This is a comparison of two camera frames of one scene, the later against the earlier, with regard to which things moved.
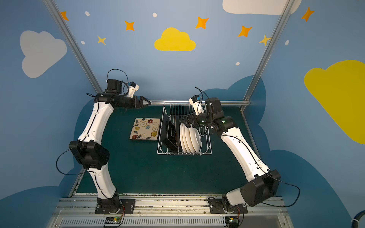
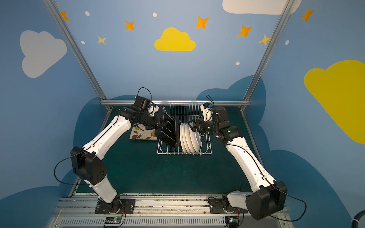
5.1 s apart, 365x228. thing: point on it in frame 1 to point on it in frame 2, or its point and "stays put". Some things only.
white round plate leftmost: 181,137 stays put
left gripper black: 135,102 to 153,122
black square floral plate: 145,128 stays put
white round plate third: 188,139 stays put
